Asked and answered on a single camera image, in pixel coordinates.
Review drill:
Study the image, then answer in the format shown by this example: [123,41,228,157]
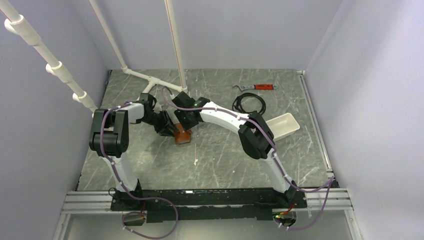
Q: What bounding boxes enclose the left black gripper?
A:
[139,110,180,138]

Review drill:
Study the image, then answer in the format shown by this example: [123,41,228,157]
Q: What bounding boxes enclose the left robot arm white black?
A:
[89,93,178,210]

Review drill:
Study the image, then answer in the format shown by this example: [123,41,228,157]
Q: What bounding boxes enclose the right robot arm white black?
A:
[171,92,297,208]

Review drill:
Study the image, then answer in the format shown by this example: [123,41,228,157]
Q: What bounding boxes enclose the white plastic tray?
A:
[266,112,300,141]

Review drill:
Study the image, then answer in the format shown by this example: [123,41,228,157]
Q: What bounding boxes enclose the brown leather card holder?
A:
[174,123,192,146]

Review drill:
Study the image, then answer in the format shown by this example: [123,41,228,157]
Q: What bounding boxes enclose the black coiled cable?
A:
[232,92,267,115]

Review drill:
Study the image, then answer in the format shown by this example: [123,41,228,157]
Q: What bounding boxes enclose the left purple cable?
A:
[99,101,180,240]

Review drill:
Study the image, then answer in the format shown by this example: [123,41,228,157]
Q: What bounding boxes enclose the red handled adjustable wrench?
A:
[232,84,278,91]

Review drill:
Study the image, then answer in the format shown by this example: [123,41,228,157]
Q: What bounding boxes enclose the white pvc pipe frame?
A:
[0,0,189,118]

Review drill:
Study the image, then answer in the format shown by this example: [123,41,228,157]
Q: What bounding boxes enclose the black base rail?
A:
[110,187,307,223]

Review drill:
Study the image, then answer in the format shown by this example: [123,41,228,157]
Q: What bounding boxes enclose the aluminium frame rails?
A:
[52,70,365,240]

